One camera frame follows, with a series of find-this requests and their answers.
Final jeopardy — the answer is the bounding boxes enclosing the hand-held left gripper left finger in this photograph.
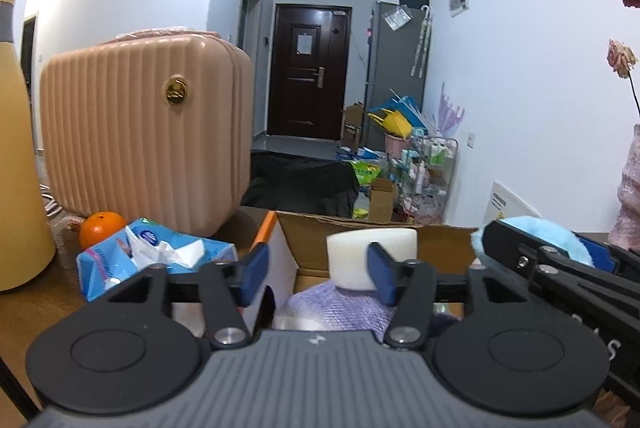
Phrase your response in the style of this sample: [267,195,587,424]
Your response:
[107,243,271,351]

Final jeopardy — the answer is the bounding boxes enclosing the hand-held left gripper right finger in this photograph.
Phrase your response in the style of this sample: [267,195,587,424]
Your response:
[366,242,526,351]

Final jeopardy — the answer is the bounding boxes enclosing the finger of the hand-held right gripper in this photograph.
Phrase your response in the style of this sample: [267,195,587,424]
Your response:
[575,233,640,276]
[481,219,601,293]

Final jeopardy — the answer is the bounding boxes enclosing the white sponge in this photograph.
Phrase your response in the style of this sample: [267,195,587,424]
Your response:
[326,228,418,291]

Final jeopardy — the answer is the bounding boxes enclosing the light blue plush toy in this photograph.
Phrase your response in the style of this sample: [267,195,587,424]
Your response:
[472,215,596,266]

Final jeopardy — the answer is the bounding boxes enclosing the purple knit pouch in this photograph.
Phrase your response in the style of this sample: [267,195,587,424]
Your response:
[287,280,458,344]

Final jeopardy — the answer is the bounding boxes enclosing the red printed cardboard box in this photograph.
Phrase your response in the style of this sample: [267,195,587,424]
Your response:
[235,207,483,344]

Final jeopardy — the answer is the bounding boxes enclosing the white board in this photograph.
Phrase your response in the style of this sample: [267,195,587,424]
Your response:
[487,180,542,225]

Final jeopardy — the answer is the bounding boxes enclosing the pink textured vase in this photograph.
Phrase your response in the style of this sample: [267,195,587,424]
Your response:
[607,123,640,254]

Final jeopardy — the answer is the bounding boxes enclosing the small open cardboard box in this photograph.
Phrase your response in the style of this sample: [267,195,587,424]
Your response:
[367,178,399,223]

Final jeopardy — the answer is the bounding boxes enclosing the green printed bag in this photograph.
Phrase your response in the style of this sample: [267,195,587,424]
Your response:
[351,159,383,185]

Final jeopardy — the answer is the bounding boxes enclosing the pink bucket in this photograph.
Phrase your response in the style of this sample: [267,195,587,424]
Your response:
[384,132,408,159]

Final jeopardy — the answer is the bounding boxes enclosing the blue tissue pack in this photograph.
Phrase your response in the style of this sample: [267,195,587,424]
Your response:
[76,217,237,304]

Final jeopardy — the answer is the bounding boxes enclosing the brown cardboard box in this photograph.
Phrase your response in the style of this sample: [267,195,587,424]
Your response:
[342,103,365,149]

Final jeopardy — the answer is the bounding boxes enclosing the yellow bag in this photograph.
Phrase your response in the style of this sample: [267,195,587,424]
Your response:
[367,108,416,136]

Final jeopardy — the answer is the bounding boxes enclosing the orange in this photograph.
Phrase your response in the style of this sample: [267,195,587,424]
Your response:
[79,211,127,250]

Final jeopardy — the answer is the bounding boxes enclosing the dark brown entrance door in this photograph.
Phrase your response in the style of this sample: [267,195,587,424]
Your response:
[267,4,352,141]

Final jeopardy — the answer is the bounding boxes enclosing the blue paper bags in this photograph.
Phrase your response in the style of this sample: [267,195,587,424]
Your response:
[370,95,428,131]

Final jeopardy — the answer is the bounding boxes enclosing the pink ribbed suitcase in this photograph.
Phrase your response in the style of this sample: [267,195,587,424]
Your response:
[40,25,253,238]

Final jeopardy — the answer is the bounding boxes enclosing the clear snack packet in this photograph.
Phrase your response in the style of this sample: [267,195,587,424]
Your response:
[50,214,86,269]

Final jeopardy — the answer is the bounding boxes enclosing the grey refrigerator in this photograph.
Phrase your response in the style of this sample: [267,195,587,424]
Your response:
[362,0,435,149]

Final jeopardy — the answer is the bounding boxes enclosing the grey framed side door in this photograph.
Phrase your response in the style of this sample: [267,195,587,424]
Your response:
[239,0,263,144]

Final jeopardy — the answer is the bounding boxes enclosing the folded white umbrella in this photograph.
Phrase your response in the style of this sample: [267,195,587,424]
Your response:
[411,5,432,79]

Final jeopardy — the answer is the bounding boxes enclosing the clear plastic packet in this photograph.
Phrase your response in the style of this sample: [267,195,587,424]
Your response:
[384,5,413,31]

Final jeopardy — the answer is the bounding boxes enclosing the yellow thermos jug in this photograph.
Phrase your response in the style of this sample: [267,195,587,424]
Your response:
[0,0,56,293]

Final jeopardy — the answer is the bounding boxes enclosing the metal wire cart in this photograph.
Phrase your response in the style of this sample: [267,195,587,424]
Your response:
[397,135,458,221]

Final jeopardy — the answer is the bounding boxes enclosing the purple wall decoration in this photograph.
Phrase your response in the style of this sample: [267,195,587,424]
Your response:
[437,82,466,134]

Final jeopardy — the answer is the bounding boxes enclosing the white cable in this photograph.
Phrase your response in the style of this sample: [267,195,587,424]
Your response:
[39,183,62,215]

